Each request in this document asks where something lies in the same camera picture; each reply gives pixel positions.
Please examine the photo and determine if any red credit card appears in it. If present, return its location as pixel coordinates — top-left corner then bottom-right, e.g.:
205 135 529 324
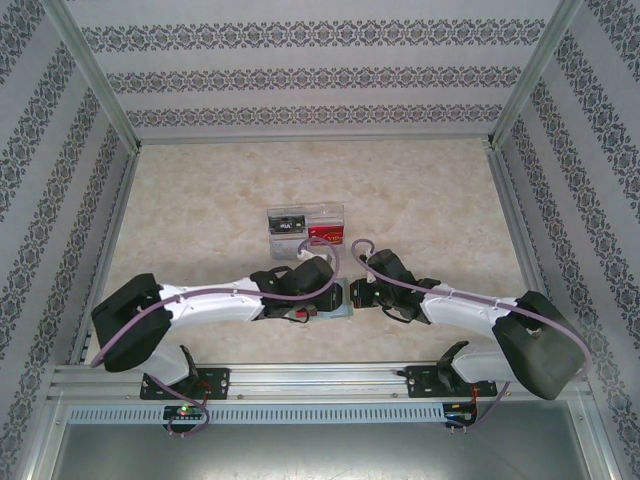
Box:
308 225 348 247

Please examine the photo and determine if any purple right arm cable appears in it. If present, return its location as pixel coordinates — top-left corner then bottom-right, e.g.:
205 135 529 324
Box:
351 238 593 432

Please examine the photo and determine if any aluminium table side rail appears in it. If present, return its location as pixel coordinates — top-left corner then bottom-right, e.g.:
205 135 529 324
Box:
487 147 534 299

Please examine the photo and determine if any slotted grey cable duct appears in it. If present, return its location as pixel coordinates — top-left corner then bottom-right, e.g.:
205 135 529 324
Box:
67 403 446 425

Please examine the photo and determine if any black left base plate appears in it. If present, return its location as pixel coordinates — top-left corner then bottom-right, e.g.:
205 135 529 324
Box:
139 367 232 402

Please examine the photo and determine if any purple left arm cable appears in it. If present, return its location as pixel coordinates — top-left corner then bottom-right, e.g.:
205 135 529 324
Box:
92 237 344 439

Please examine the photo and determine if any black credit card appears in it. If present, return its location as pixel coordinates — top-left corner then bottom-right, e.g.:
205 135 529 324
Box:
268 214 307 236

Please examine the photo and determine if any controller board with green light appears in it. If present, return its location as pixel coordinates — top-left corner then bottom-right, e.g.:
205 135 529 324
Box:
163 405 209 422

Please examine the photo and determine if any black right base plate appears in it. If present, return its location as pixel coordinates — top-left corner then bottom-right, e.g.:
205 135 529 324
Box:
405 365 501 399

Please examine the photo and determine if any grey metal sheet panel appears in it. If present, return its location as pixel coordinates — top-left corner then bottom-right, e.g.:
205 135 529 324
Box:
49 423 614 480

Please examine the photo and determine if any small controller board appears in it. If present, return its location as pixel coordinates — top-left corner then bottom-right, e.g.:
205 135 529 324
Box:
443 403 476 424

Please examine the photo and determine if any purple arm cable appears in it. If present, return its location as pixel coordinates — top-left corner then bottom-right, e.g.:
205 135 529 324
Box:
92 237 344 439
351 238 593 432

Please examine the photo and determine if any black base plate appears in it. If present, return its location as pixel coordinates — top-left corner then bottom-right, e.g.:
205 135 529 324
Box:
139 367 232 402
405 365 501 399

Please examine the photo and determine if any clear plastic organizer box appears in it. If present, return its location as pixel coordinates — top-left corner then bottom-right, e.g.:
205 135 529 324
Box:
266 202 350 262

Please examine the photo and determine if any aluminium frame post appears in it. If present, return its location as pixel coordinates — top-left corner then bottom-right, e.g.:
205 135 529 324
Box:
42 0 144 151
485 0 585 150

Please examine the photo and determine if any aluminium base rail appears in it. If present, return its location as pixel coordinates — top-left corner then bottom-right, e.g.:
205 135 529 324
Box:
48 363 591 401

